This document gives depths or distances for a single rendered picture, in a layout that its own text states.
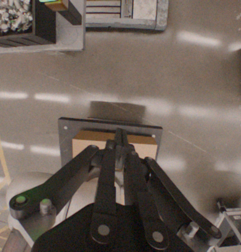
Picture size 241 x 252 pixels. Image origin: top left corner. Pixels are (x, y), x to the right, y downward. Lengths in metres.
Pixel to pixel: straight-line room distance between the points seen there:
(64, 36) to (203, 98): 0.86
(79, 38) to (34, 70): 0.65
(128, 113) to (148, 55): 0.38
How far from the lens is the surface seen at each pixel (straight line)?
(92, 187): 0.53
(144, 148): 0.60
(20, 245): 0.50
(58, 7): 0.39
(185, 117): 1.02
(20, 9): 0.48
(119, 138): 0.18
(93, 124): 0.67
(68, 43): 0.52
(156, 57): 0.94
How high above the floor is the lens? 0.92
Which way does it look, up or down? 71 degrees down
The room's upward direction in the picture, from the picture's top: 171 degrees counter-clockwise
